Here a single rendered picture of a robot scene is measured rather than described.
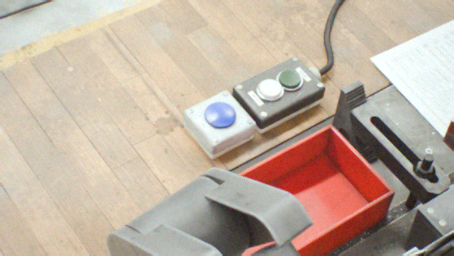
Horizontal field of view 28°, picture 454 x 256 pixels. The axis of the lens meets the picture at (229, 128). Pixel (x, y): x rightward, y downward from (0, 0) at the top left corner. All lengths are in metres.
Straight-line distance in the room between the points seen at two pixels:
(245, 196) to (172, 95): 0.62
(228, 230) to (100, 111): 0.59
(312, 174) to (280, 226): 0.57
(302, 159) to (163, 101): 0.20
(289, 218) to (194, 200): 0.08
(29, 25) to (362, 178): 1.60
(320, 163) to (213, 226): 0.54
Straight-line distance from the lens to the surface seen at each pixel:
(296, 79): 1.19
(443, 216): 1.04
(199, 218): 0.62
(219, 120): 1.13
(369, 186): 1.11
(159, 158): 1.14
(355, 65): 1.27
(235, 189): 0.61
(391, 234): 1.12
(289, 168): 1.12
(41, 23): 2.57
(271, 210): 0.57
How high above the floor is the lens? 1.82
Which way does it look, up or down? 52 degrees down
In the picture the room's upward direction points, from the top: 6 degrees clockwise
